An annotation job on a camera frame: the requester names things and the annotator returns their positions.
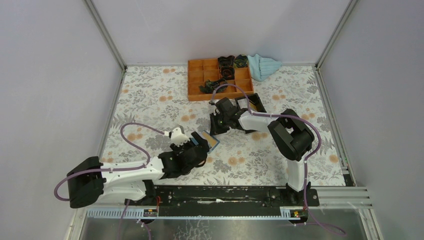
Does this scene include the blue leather card holder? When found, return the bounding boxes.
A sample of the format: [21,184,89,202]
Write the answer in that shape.
[189,130,220,154]

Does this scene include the orange compartment tray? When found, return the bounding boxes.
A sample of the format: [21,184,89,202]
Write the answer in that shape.
[187,54,255,102]

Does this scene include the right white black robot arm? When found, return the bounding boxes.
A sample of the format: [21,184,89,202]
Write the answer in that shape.
[209,97,315,206]

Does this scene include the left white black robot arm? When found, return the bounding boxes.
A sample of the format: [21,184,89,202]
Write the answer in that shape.
[66,132,211,209]

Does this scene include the white card in box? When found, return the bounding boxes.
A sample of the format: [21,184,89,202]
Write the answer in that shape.
[236,98,251,109]

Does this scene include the black tangled band pile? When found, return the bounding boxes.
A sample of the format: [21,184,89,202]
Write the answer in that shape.
[198,78,228,94]

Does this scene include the black rolled band centre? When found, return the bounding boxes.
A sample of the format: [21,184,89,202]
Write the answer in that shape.
[220,66,235,80]

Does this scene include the black rolled band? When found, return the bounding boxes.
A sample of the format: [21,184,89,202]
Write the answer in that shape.
[220,66,235,80]
[217,55,235,69]
[233,54,249,69]

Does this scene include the black rolled band left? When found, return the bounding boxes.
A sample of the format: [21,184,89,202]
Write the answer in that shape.
[217,55,235,69]

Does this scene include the black rolled band top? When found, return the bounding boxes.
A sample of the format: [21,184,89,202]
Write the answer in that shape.
[233,54,249,69]

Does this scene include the light blue folded cloth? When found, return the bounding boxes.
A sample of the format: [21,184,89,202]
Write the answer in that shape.
[247,54,283,82]

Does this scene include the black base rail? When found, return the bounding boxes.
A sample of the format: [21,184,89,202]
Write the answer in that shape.
[124,185,320,218]

